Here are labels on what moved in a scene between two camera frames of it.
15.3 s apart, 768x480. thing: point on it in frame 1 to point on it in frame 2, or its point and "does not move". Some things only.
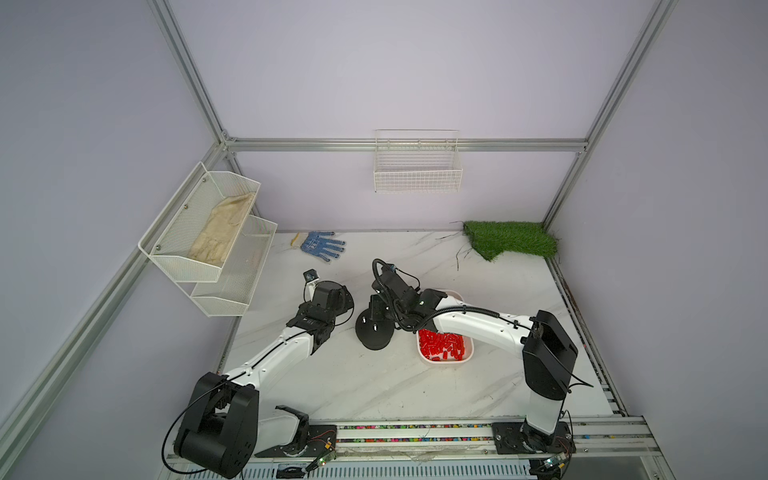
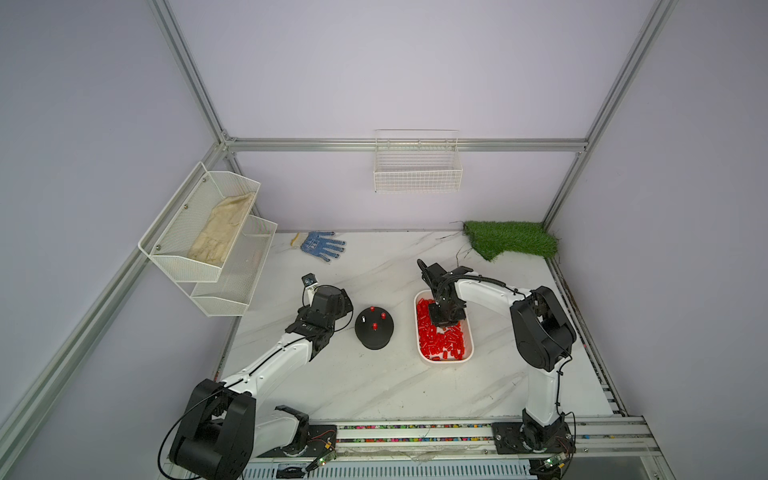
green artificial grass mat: (490, 239) does not move
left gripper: (343, 306) does not move
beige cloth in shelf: (217, 237) does not move
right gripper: (375, 304) to (439, 320)
